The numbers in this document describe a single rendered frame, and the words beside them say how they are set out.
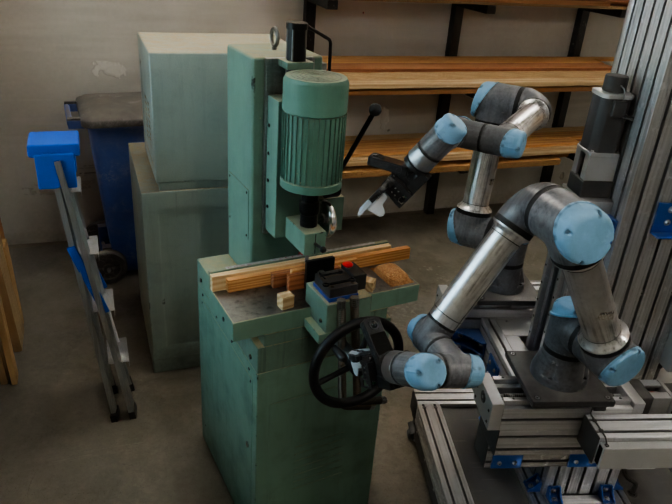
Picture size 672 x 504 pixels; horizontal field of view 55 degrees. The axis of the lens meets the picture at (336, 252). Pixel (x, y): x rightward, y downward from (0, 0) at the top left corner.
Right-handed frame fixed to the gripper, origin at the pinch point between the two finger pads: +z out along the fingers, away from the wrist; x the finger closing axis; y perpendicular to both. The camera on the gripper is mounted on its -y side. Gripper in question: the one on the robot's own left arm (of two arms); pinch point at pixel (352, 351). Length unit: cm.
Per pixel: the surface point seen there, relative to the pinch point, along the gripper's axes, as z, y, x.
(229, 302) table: 29.6, -16.9, -20.8
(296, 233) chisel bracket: 28.0, -32.9, 2.2
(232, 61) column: 36, -87, -5
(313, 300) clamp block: 18.0, -13.4, -0.4
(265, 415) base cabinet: 38.0, 18.5, -13.7
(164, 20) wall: 211, -170, 23
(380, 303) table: 22.7, -8.0, 22.8
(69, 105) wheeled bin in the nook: 217, -127, -34
